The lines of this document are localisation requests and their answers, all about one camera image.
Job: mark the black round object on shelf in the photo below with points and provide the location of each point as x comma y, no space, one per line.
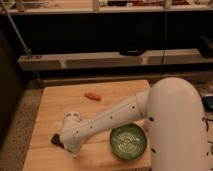
131,52

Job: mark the white shelf beam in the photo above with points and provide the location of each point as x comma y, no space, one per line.
110,59

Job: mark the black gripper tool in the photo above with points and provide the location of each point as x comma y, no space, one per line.
56,141

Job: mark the grey metal pole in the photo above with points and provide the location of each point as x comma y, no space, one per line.
26,50

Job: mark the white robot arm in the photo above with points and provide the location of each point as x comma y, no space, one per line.
176,123

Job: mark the blue device on floor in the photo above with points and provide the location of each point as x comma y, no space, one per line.
208,102

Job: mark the green patterned bowl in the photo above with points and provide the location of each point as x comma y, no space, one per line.
128,142

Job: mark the orange carrot toy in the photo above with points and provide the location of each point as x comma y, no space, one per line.
93,96

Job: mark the upper white shelf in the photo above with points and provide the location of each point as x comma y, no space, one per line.
21,7

